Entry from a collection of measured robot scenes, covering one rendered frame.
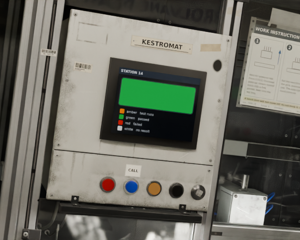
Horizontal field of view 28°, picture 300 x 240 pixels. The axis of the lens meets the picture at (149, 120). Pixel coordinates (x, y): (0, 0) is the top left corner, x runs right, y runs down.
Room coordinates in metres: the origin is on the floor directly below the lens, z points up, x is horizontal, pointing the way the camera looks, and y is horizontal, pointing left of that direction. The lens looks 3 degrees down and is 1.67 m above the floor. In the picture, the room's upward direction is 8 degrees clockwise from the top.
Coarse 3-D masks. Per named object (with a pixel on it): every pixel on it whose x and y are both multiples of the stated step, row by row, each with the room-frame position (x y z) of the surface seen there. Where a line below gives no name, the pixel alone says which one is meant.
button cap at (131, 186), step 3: (129, 183) 1.47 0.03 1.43; (132, 183) 1.47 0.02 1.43; (135, 183) 1.47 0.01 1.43; (126, 186) 1.47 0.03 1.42; (129, 186) 1.47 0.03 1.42; (132, 186) 1.47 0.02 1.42; (135, 186) 1.47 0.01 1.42; (126, 189) 1.47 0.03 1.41; (129, 189) 1.47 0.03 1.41; (132, 189) 1.47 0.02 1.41; (135, 189) 1.47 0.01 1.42; (129, 192) 1.47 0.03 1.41; (132, 192) 1.47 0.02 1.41
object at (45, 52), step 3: (42, 51) 1.42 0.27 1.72; (45, 51) 1.42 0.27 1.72; (48, 51) 1.42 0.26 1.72; (51, 51) 1.42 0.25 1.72; (54, 51) 1.42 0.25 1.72; (42, 54) 1.42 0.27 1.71; (45, 54) 1.42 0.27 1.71; (48, 54) 1.42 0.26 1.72; (51, 54) 1.42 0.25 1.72; (54, 54) 1.42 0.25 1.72
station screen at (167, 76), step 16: (144, 80) 1.46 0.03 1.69; (160, 80) 1.47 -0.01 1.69; (176, 80) 1.48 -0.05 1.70; (192, 80) 1.49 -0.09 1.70; (128, 112) 1.45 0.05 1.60; (144, 112) 1.46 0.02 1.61; (160, 112) 1.47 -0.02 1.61; (176, 112) 1.48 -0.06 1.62; (192, 112) 1.50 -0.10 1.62; (112, 128) 1.44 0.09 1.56; (128, 128) 1.45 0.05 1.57; (144, 128) 1.46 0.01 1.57; (160, 128) 1.47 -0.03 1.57; (176, 128) 1.49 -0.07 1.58; (192, 128) 1.50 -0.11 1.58
